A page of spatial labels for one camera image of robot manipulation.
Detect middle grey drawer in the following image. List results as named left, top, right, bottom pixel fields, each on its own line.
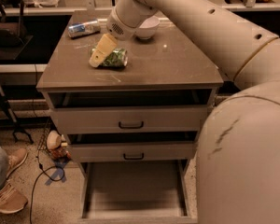
left=68, top=142, right=196, bottom=162

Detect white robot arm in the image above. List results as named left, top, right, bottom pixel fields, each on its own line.
left=90, top=0, right=280, bottom=224

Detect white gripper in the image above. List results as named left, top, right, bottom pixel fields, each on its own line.
left=89, top=7, right=135, bottom=68

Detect grey three-drawer cabinet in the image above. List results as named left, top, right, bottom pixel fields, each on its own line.
left=35, top=7, right=225, bottom=224

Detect small toy objects on floor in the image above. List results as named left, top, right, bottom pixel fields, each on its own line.
left=46, top=131, right=71, bottom=160

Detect black floor cable left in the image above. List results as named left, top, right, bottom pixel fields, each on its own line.
left=29, top=115, right=66, bottom=224

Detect black tripod leg left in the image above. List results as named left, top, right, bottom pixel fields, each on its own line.
left=0, top=85, right=34, bottom=144

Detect tan sneaker far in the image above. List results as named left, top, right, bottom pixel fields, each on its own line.
left=7, top=148, right=28, bottom=177

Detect blue silver soda can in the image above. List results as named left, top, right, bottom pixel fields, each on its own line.
left=68, top=20, right=101, bottom=38

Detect white ceramic bowl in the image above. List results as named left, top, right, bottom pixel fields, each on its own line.
left=135, top=16, right=160, bottom=40

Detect open bottom grey drawer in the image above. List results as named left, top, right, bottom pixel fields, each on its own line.
left=80, top=161, right=198, bottom=224

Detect top grey drawer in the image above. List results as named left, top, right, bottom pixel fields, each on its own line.
left=50, top=105, right=207, bottom=134

